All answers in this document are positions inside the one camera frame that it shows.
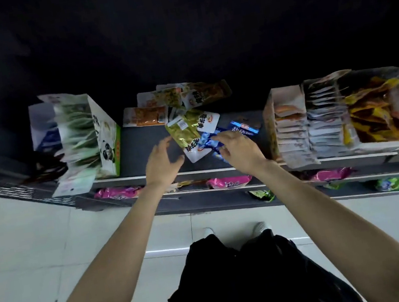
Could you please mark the person's left hand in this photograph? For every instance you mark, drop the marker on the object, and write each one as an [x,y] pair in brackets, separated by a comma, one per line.
[160,166]

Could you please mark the clear display box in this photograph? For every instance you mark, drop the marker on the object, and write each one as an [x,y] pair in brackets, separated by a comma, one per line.
[397,87]

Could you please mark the row of orange white packets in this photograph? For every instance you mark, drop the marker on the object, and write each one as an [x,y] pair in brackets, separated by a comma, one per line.
[290,130]

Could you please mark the brown snack packet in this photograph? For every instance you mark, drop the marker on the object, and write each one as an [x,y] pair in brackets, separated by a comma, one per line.
[209,92]

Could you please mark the person's right fingers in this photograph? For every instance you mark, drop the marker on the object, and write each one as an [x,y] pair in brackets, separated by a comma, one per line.
[225,140]

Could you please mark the row of green packets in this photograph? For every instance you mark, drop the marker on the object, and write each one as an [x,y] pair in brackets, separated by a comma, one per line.
[76,134]

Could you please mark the gold green snack packet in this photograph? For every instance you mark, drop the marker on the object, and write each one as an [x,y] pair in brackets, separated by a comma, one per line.
[184,132]

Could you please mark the person's right forearm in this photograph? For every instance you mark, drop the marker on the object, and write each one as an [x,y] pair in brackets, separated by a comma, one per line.
[348,231]

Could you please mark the person's right hand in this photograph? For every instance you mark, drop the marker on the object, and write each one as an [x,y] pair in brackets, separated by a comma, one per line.
[245,153]

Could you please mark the person's white right shoe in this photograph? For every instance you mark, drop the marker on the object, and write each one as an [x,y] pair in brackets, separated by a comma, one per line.
[259,228]

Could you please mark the orange snack packet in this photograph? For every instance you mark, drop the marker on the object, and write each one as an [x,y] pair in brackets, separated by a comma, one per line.
[145,116]

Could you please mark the person's black clothing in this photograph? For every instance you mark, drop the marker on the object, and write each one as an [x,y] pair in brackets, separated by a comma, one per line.
[258,283]

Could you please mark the pale yellow snack packet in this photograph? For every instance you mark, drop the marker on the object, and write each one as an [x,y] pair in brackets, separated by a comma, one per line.
[163,98]

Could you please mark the white snack packet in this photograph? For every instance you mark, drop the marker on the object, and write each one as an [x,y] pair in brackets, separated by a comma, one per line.
[208,120]

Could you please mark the person's white shoe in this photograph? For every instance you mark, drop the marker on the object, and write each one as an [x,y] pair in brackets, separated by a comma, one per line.
[208,232]
[259,228]

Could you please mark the pile of yellow packets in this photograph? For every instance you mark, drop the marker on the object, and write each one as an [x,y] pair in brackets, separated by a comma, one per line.
[374,110]

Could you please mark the small green snack packet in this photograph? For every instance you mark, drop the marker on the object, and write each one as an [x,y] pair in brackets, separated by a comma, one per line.
[263,195]

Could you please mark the row of grey white packets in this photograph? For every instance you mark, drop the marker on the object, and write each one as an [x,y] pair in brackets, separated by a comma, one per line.
[325,125]

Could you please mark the green round snack packet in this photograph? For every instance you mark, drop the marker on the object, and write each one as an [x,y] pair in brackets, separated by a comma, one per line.
[389,184]

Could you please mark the dark shop shelf unit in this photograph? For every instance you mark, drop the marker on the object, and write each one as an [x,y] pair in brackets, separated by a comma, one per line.
[138,147]

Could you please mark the white green panda display box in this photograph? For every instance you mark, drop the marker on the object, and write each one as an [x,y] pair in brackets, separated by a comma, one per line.
[107,141]

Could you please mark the flat blue snack packet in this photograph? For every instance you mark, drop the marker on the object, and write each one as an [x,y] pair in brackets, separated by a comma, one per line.
[245,126]

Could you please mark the blue snack packet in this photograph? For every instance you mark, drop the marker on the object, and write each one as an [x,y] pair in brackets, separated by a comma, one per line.
[245,126]
[207,142]

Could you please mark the pink snack packet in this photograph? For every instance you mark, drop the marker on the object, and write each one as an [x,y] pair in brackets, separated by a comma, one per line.
[331,174]
[229,181]
[115,193]

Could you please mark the person's left thumb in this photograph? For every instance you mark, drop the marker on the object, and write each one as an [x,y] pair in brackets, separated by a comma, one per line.
[179,161]

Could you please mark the blue white carton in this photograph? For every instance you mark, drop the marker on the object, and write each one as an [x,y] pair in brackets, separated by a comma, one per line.
[42,128]

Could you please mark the person's white left shoe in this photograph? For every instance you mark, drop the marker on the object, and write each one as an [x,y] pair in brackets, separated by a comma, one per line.
[208,232]

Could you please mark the person's left forearm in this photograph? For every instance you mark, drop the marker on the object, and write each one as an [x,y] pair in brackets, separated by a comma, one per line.
[105,269]

